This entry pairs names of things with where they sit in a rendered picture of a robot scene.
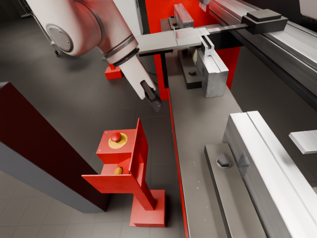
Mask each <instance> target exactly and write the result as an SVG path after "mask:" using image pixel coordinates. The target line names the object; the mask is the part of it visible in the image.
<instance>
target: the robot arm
mask: <svg viewBox="0 0 317 238"><path fill-rule="evenodd" d="M26 1H27V3H28V4H29V6H30V8H31V9H32V11H33V13H34V14H35V16H36V17H37V19H38V20H39V22H40V23H41V25H42V27H43V28H44V30H45V31H46V32H47V34H48V35H49V37H50V38H51V39H52V41H53V42H54V43H55V44H56V45H57V46H58V47H59V48H60V49H61V50H62V51H63V52H64V53H66V54H68V55H71V56H81V55H84V54H86V53H87V52H89V51H90V50H92V49H93V48H94V47H97V48H98V49H99V50H100V52H101V53H102V54H103V56H104V57H105V58H106V60H107V61H108V62H109V64H113V66H114V67H118V66H119V67H120V69H121V70H122V72H123V73H124V75H125V77H126V78H127V80H128V81H129V82H130V84H131V85H132V87H133V88H134V90H135V91H136V92H137V94H138V95H139V97H140V98H141V99H144V98H145V95H146V96H147V98H148V99H149V102H150V103H151V105H152V106H153V108H154V109H155V111H156V112H158V111H159V110H161V109H162V108H164V107H165V105H164V103H163V102H162V100H161V98H160V97H159V95H158V94H156V92H155V91H156V87H155V85H154V83H153V81H152V79H151V77H150V75H149V73H148V71H147V70H146V68H145V66H144V65H143V63H142V62H141V60H140V58H139V57H138V55H137V53H138V51H139V50H140V49H139V47H137V46H138V42H137V40H136V38H135V37H134V35H133V33H132V32H131V30H130V28H129V26H128V25H127V23H126V22H125V20H124V18H123V16H122V15H121V13H120V11H119V10H118V8H117V6H116V5H115V3H114V1H113V0H26Z"/></svg>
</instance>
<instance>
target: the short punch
mask: <svg viewBox="0 0 317 238"><path fill-rule="evenodd" d="M198 1H199V6H200V7H201V8H202V9H203V10H204V11H205V12H206V6H207V5H208V4H209V0H198Z"/></svg>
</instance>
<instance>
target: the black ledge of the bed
mask: <svg viewBox="0 0 317 238"><path fill-rule="evenodd" d="M160 25H161V32H166V31H171V29H170V25H169V22H168V18H166V19H161V20H160ZM187 48H188V47H184V48H178V49H173V53H170V52H169V53H165V57H166V67H167V79H168V86H169V93H170V101H171V108H172V115H173V123H174V130H175V140H176V147H177V154H178V161H179V169H180V176H181V183H182V191H183V198H184V208H185V215H186V222H187V229H188V237H189V238H227V234H226V230H225V226H224V223H223V219H222V215H221V212H220V208H219V205H218V201H217V197H216V193H215V190H214V186H213V183H212V179H211V175H210V172H209V168H208V164H207V160H206V157H205V153H204V148H205V145H211V144H220V143H224V142H223V136H224V132H225V128H226V125H227V121H228V118H229V114H232V113H243V111H242V110H241V108H240V106H239V105H238V103H237V101H236V100H235V98H234V97H233V95H232V93H231V92H230V90H229V88H228V87H227V85H226V86H225V92H224V95H223V96H216V97H208V98H206V96H205V94H204V92H203V89H202V87H201V88H195V89H187V88H186V84H185V80H184V76H183V73H182V69H181V65H180V62H179V58H178V53H177V50H180V49H187Z"/></svg>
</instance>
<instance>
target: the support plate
mask: <svg viewBox="0 0 317 238"><path fill-rule="evenodd" d="M191 29H193V28H192V27H190V28H184V29H178V30H175V31H176V32H178V31H184V30H191ZM135 38H136V40H137V42H138V46H137V47H139V49H140V50H139V51H138V53H137V54H143V53H150V52H156V51H165V50H171V49H178V48H184V47H191V46H197V45H201V41H200V39H199V37H198V36H196V37H190V38H183V39H177V43H178V46H177V44H176V40H175V36H174V33H173V31H166V32H160V33H154V34H146V35H139V36H135Z"/></svg>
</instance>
